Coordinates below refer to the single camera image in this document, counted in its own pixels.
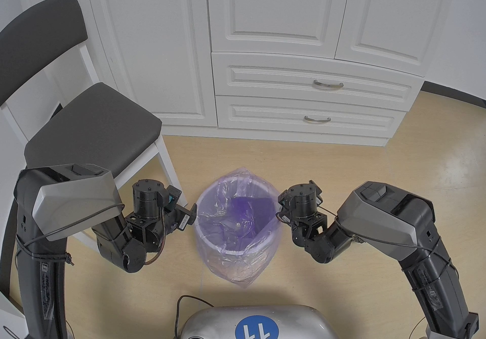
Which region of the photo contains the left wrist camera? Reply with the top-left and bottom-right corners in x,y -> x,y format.
163,185 -> 198,233

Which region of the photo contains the white trash bin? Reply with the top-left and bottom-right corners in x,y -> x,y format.
194,178 -> 281,281

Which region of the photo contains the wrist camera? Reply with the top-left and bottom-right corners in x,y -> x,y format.
277,189 -> 296,225
163,185 -> 198,233

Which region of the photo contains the white wardrobe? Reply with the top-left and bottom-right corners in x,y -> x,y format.
16,0 -> 457,147

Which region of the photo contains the purple plastic bag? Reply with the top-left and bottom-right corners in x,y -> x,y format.
193,166 -> 285,289

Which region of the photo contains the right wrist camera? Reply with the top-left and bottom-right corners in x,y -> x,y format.
277,189 -> 296,225

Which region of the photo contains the white chair dark grey seat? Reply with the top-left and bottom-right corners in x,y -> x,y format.
0,0 -> 187,254

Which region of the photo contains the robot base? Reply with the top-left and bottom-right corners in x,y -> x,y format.
181,305 -> 339,339

